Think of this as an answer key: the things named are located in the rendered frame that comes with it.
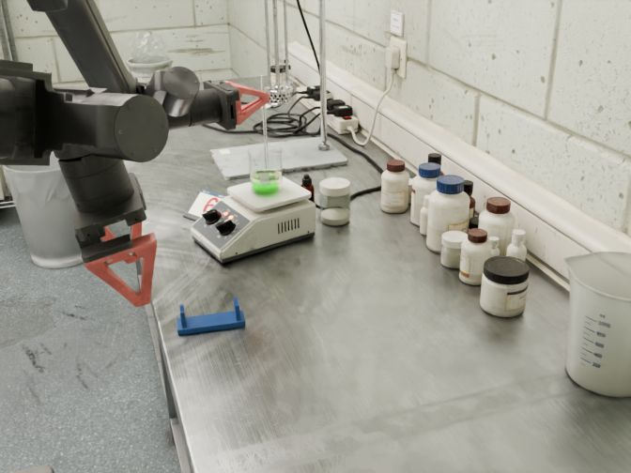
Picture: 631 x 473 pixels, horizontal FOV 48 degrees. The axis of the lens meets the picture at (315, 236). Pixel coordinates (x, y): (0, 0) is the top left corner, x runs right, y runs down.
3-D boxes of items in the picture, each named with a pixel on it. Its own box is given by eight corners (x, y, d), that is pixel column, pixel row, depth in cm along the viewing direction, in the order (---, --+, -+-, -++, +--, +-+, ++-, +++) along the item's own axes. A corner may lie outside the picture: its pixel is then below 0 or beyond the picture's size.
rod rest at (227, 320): (177, 336, 104) (175, 314, 103) (176, 324, 107) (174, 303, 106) (245, 327, 106) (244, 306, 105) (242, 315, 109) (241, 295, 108)
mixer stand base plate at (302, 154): (225, 180, 161) (224, 175, 160) (208, 153, 178) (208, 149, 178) (349, 163, 169) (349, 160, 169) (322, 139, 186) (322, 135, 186)
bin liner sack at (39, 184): (21, 277, 277) (-2, 176, 259) (23, 241, 305) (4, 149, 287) (110, 263, 286) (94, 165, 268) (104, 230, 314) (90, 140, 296)
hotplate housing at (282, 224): (222, 266, 124) (218, 224, 120) (190, 239, 134) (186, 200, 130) (327, 234, 135) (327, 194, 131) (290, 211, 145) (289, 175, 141)
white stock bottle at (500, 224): (507, 251, 127) (513, 193, 122) (514, 267, 122) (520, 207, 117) (472, 250, 128) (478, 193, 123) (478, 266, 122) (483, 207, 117)
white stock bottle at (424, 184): (450, 221, 139) (454, 165, 134) (430, 231, 135) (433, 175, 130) (423, 212, 143) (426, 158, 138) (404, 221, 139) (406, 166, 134)
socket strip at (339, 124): (339, 134, 190) (339, 118, 188) (296, 99, 224) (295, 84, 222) (359, 132, 191) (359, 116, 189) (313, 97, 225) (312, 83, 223)
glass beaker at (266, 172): (291, 193, 131) (289, 149, 127) (263, 203, 127) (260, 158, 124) (269, 183, 136) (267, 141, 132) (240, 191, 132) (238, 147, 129)
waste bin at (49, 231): (22, 278, 277) (-1, 176, 259) (24, 243, 305) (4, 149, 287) (108, 265, 286) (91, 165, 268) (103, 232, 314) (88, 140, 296)
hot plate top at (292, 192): (256, 213, 125) (255, 208, 124) (224, 191, 134) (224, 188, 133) (314, 197, 130) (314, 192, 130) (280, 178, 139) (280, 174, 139)
